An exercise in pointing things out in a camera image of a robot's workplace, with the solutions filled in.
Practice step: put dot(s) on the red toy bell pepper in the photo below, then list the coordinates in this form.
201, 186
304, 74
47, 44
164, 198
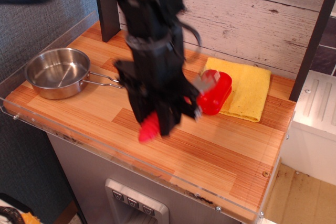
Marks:
212, 99

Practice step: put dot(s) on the clear acrylic table guard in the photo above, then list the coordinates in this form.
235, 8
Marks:
220, 158

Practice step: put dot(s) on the dark right shelf post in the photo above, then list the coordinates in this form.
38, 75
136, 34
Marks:
312, 47

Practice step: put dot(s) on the dark left shelf post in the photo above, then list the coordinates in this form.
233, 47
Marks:
109, 18

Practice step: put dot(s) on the stainless steel pot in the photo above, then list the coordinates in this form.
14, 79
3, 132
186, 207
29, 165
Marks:
62, 73

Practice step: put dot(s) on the silver dispenser button panel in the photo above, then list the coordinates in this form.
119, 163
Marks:
130, 206

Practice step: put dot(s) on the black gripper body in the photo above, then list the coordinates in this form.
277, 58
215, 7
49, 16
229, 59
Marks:
156, 71

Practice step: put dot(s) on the yellow cloth at corner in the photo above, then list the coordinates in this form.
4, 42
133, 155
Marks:
28, 218

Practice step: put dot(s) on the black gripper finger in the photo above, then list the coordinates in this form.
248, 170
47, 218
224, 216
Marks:
142, 105
169, 116

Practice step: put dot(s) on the yellow towel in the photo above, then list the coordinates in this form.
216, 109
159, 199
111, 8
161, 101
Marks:
249, 89

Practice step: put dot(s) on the dark shelf post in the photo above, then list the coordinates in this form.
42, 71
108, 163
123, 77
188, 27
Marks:
312, 47
109, 18

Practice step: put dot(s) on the red-handled metal fork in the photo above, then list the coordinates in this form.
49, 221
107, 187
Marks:
204, 83

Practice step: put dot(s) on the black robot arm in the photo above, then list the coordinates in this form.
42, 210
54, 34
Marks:
151, 21

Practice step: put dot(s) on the white cabinet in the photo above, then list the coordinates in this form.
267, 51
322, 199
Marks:
309, 146

